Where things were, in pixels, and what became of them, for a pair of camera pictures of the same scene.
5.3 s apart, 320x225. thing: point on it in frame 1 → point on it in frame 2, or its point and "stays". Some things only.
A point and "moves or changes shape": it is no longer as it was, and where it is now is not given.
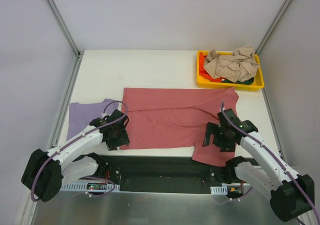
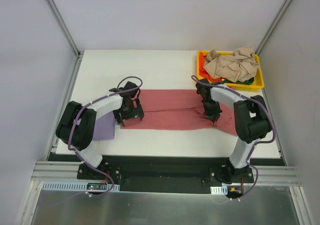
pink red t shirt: [177, 119] moves or changes shape
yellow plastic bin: [257, 85] stays
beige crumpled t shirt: [240, 66] stays
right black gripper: [215, 138] → [213, 111]
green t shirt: [250, 81] stays
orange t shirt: [203, 71] stays
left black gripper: [120, 140] → [131, 114]
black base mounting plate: [168, 173] stays
